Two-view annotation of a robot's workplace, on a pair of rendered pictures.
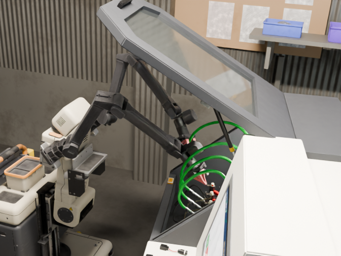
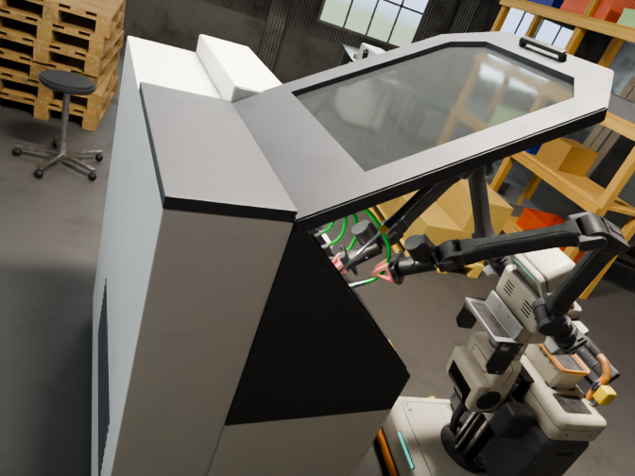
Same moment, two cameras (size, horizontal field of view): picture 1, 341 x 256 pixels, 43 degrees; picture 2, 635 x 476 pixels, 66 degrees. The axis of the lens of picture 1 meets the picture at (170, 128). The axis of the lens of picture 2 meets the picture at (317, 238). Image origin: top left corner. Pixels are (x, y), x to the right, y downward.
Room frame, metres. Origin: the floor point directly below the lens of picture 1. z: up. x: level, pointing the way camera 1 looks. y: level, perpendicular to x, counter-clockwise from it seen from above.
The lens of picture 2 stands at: (2.98, -1.13, 1.95)
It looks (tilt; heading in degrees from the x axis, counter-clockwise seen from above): 28 degrees down; 142
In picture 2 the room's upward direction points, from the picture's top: 21 degrees clockwise
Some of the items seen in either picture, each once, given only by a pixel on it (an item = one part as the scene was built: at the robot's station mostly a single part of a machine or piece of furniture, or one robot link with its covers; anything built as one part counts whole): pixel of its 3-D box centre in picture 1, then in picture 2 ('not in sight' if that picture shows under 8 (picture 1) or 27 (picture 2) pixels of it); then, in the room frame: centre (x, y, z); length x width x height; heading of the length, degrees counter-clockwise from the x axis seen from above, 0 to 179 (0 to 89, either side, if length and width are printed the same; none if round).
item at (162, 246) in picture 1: (173, 249); not in sight; (1.51, -0.04, 0.99); 0.12 x 0.02 x 0.02; 73
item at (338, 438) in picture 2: not in sight; (255, 409); (1.89, -0.26, 0.39); 0.70 x 0.58 x 0.79; 173
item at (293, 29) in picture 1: (282, 27); not in sight; (3.22, -0.78, 1.65); 0.28 x 0.19 x 0.09; 74
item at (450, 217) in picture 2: not in sight; (432, 206); (0.02, 2.38, 0.37); 1.25 x 0.89 x 0.74; 160
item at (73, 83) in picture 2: not in sight; (60, 122); (-0.99, -0.73, 0.35); 0.65 x 0.62 x 0.69; 165
